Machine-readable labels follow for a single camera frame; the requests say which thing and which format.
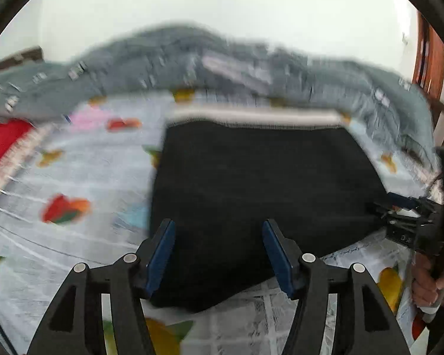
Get orange wooden door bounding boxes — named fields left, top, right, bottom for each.
left=413, top=13, right=444, bottom=100

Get grey folded quilt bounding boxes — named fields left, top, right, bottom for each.
left=0, top=25, right=437, bottom=169

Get dark wooden bed footboard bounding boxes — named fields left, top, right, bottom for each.
left=0, top=46, right=43, bottom=71

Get person's right hand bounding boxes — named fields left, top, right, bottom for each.
left=411, top=253, right=444, bottom=307

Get black pants with white stripe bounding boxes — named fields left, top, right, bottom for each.
left=150, top=105, right=387, bottom=312

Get black cable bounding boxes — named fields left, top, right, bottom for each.
left=0, top=295, right=20, bottom=355

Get fruit print grey bedsheet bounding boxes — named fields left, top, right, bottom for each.
left=0, top=91, right=436, bottom=354

